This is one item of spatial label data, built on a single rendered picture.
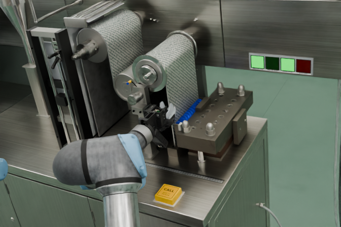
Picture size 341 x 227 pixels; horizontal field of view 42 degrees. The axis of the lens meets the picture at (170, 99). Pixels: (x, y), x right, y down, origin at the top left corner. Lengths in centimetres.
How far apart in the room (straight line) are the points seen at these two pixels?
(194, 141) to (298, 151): 177
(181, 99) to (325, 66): 55
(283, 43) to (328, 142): 179
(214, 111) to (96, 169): 79
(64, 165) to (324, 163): 235
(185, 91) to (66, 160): 78
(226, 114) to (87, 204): 66
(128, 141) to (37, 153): 94
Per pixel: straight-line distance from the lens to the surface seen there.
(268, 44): 177
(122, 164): 110
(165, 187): 159
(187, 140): 166
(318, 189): 301
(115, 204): 110
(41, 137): 211
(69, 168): 113
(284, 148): 336
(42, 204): 206
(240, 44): 181
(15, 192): 215
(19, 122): 230
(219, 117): 175
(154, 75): 161
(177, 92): 172
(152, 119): 155
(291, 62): 177
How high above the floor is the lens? 192
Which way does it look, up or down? 28 degrees down
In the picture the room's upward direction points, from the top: 8 degrees counter-clockwise
